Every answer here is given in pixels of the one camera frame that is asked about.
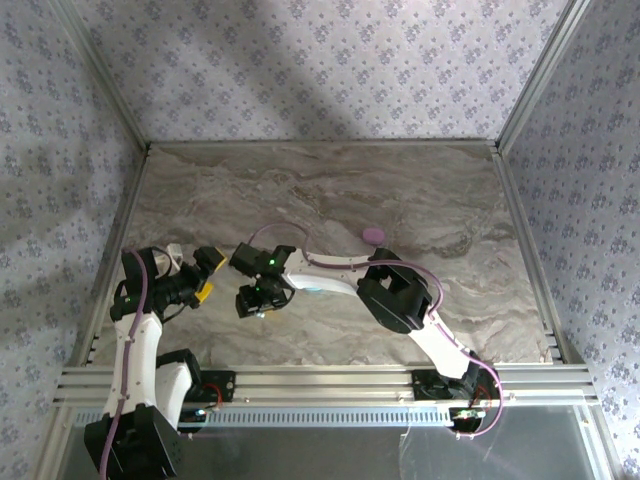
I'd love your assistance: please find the small black circuit board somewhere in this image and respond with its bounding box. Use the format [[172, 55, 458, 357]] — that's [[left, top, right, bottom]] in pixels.
[[448, 406, 487, 432], [177, 408, 209, 432]]

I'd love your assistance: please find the grey metal sheet panel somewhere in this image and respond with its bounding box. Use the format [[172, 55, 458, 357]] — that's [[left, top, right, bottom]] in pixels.
[[54, 405, 616, 480]]

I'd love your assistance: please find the thin black left wrist cable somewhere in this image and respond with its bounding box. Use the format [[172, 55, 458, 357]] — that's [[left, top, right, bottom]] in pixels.
[[160, 298, 195, 325]]

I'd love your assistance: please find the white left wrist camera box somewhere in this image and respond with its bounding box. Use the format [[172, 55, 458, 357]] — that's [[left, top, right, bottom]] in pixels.
[[158, 243, 185, 276]]

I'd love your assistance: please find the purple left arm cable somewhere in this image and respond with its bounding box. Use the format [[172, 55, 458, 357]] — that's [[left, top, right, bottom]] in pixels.
[[98, 248, 201, 480]]

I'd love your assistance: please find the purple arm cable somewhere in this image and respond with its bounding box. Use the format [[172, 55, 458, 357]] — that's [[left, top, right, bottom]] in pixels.
[[98, 248, 201, 480], [249, 221, 503, 442]]

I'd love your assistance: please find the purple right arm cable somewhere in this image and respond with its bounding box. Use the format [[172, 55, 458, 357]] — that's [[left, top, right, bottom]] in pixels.
[[249, 221, 503, 442]]

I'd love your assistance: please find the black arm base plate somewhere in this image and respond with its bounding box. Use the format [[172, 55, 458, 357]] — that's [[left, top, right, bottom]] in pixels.
[[189, 370, 237, 404], [411, 369, 506, 402]]

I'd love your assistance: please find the aluminium enclosure frame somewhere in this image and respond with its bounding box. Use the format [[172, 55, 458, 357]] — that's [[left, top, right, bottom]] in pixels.
[[29, 0, 626, 480]]

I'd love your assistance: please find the grey slotted cable duct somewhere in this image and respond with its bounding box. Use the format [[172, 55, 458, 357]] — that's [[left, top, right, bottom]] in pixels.
[[69, 405, 451, 427]]

